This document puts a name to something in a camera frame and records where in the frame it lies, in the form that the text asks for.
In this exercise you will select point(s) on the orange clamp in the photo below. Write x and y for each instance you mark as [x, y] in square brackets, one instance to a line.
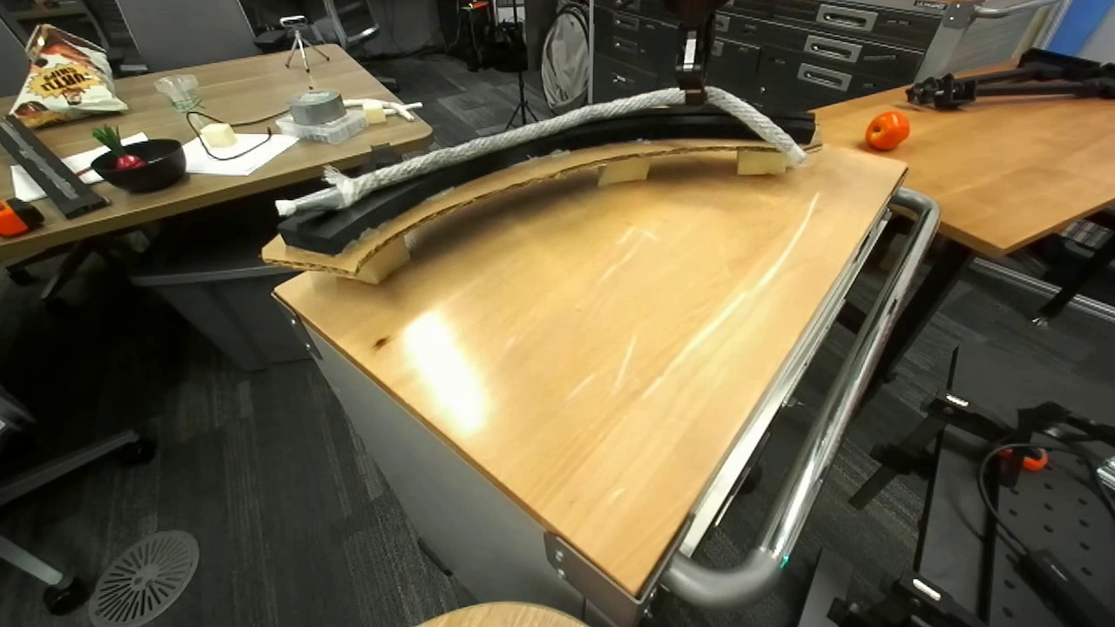
[1027, 462]

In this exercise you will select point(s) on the black optical breadboard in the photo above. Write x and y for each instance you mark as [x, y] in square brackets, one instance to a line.
[1047, 522]

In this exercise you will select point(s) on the grey cart with wooden top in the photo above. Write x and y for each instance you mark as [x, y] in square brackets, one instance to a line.
[439, 509]

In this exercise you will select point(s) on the chips bag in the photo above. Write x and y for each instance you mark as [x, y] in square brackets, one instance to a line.
[63, 80]

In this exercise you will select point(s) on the round wooden stool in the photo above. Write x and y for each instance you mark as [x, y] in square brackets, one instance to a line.
[500, 618]

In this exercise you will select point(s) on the dark drawer cabinet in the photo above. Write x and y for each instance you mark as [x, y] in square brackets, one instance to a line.
[787, 46]

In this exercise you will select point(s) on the long black bar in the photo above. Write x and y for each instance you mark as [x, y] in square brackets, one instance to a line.
[45, 167]

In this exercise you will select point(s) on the office chair base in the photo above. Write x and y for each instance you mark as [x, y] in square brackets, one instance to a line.
[72, 464]

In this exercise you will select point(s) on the wooden desk with orange fruit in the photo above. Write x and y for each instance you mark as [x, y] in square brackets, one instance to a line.
[1012, 162]

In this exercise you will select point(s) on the orange toy fruit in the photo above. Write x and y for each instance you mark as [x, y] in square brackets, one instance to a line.
[885, 130]

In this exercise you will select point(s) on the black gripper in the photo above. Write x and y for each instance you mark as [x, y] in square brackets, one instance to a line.
[695, 16]

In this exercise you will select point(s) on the small orange object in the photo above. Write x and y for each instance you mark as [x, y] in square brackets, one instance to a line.
[7, 221]

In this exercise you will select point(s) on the wooden desk with clutter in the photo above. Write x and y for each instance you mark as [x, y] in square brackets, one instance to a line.
[248, 89]

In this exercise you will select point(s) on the black folded tripod tool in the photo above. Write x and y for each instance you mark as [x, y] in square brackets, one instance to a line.
[940, 90]

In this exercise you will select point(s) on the black bowl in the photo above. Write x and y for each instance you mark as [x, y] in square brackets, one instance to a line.
[159, 171]

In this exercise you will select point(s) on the white paper sheet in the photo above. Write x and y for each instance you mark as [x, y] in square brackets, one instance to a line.
[248, 158]

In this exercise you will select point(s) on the round perforated floor vent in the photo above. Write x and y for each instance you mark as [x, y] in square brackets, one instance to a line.
[142, 578]

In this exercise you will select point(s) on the grey tape roll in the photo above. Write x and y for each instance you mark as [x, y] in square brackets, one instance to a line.
[313, 109]

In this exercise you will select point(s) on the small tabletop tripod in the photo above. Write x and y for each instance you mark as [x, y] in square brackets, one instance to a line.
[300, 46]

